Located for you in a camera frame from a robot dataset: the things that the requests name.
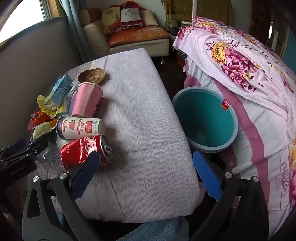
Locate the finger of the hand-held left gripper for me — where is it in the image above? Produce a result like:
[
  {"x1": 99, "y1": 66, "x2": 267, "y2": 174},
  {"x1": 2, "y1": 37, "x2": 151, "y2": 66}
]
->
[
  {"x1": 13, "y1": 137, "x2": 49, "y2": 161},
  {"x1": 5, "y1": 138, "x2": 26, "y2": 156}
]

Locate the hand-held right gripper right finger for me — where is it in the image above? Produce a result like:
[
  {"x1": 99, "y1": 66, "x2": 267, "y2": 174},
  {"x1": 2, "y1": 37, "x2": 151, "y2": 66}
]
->
[{"x1": 185, "y1": 151, "x2": 270, "y2": 241}]

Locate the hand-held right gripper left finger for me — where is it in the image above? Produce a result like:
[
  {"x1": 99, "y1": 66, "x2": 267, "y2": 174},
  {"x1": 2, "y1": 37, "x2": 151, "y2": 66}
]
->
[{"x1": 22, "y1": 151, "x2": 102, "y2": 241}]

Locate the red soda can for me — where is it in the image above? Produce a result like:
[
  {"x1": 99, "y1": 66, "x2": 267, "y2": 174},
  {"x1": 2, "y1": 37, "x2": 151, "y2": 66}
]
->
[{"x1": 60, "y1": 134, "x2": 114, "y2": 172}]

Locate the yellow wrapper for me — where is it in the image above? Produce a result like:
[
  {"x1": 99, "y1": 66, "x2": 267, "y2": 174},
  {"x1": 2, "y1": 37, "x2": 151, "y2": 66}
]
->
[{"x1": 37, "y1": 95, "x2": 70, "y2": 117}]

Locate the white strawberry drink can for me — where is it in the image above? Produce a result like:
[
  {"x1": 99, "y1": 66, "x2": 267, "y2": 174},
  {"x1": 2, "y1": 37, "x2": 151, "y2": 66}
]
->
[{"x1": 56, "y1": 115, "x2": 106, "y2": 139}]

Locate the blue milk carton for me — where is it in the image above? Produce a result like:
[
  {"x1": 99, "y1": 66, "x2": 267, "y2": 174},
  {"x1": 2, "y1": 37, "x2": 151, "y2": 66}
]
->
[{"x1": 44, "y1": 74, "x2": 74, "y2": 112}]

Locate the teal plastic bin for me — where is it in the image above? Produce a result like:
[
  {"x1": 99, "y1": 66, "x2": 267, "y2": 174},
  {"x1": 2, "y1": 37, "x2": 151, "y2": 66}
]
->
[{"x1": 171, "y1": 87, "x2": 238, "y2": 153}]

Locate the pink paper cup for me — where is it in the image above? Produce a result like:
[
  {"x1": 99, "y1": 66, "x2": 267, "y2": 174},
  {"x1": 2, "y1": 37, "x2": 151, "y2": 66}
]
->
[{"x1": 69, "y1": 83, "x2": 104, "y2": 117}]

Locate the wooden bowl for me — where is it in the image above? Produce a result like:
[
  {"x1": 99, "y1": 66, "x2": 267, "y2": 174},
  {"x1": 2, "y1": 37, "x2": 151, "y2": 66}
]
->
[{"x1": 77, "y1": 68, "x2": 106, "y2": 84}]

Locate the clear plastic bottle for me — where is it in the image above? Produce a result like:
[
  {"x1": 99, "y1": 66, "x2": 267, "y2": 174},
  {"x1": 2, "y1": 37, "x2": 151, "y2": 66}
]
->
[{"x1": 36, "y1": 141, "x2": 70, "y2": 174}]

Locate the pale yellow plastic packet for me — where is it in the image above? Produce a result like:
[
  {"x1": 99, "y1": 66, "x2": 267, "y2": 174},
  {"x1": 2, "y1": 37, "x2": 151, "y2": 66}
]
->
[{"x1": 32, "y1": 119, "x2": 58, "y2": 141}]

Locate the light blue fleece cloth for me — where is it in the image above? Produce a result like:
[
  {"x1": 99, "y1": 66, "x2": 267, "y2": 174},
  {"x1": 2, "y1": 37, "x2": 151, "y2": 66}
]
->
[{"x1": 116, "y1": 217, "x2": 185, "y2": 241}]

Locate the lilac bed mattress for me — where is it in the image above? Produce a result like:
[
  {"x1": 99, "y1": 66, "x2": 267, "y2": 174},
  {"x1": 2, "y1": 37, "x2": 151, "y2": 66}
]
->
[{"x1": 25, "y1": 48, "x2": 201, "y2": 223}]

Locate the grey headboard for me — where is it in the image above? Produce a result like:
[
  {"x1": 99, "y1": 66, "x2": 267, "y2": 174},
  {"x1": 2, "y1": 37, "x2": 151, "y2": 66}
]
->
[{"x1": 0, "y1": 16, "x2": 81, "y2": 151}]

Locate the teal curtain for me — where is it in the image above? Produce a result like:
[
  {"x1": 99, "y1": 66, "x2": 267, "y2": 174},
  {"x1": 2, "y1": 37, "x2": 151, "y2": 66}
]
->
[{"x1": 62, "y1": 0, "x2": 93, "y2": 63}]

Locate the cream leather sofa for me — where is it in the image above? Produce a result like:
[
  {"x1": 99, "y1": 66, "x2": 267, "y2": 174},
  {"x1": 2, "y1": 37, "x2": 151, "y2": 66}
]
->
[{"x1": 78, "y1": 8, "x2": 170, "y2": 58}]

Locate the window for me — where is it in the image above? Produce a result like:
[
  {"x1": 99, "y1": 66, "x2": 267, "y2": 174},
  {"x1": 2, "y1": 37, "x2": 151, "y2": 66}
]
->
[{"x1": 0, "y1": 0, "x2": 56, "y2": 44}]

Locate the yellow cartoon pillow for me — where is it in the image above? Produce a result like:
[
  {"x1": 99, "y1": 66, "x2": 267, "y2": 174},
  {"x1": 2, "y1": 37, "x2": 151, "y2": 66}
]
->
[{"x1": 100, "y1": 7, "x2": 122, "y2": 35}]

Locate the orange seat cushion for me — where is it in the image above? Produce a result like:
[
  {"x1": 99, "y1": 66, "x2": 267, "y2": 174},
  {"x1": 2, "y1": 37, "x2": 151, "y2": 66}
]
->
[{"x1": 108, "y1": 25, "x2": 170, "y2": 47}]

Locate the dark wooden cabinet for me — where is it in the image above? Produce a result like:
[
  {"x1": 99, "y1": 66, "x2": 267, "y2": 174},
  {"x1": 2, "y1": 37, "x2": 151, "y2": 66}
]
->
[{"x1": 251, "y1": 0, "x2": 289, "y2": 54}]

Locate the leopard print cloth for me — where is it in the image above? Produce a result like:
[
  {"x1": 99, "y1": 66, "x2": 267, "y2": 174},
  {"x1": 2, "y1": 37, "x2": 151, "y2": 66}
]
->
[{"x1": 162, "y1": 0, "x2": 232, "y2": 29}]

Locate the beige pillow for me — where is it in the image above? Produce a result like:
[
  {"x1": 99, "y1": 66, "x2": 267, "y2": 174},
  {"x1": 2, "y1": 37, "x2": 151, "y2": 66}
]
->
[{"x1": 140, "y1": 10, "x2": 158, "y2": 26}]

